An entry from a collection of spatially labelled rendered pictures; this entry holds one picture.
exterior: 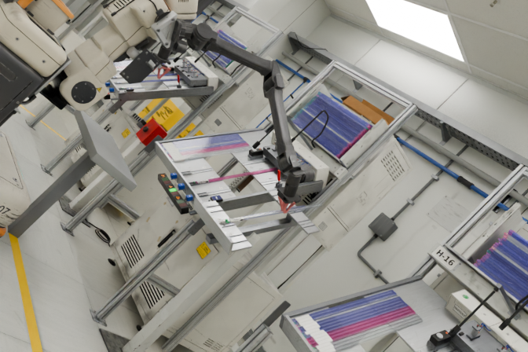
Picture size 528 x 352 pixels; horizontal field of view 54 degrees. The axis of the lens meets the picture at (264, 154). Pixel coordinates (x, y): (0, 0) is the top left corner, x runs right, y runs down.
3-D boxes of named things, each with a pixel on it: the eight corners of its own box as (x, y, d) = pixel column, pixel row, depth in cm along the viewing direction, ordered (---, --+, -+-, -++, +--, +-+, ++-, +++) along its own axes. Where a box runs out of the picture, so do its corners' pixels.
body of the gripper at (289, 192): (287, 189, 231) (291, 175, 227) (301, 203, 224) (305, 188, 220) (276, 191, 227) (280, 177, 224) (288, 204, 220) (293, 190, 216)
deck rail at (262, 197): (201, 216, 251) (201, 206, 248) (199, 214, 253) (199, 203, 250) (321, 191, 285) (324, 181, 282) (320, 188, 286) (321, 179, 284)
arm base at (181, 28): (167, 13, 218) (178, 22, 209) (185, 16, 222) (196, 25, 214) (163, 33, 221) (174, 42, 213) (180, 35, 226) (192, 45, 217)
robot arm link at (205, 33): (273, 72, 246) (285, 61, 238) (271, 96, 239) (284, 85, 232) (187, 32, 226) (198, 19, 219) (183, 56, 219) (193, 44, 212)
